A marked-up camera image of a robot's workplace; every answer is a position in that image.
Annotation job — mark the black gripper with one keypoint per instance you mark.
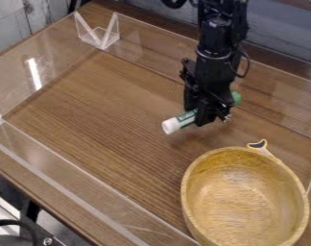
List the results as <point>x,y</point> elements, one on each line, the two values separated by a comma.
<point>208,78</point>

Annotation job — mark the clear acrylic front wall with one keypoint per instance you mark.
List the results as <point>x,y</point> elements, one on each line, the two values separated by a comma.
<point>94,209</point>

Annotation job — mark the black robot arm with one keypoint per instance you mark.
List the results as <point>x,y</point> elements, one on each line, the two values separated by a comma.
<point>223,30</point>

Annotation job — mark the green and white marker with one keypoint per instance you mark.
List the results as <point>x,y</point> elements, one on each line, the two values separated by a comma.
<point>176,123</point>

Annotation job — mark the brown wooden bowl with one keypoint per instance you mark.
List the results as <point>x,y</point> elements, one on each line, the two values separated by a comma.
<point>243,199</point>

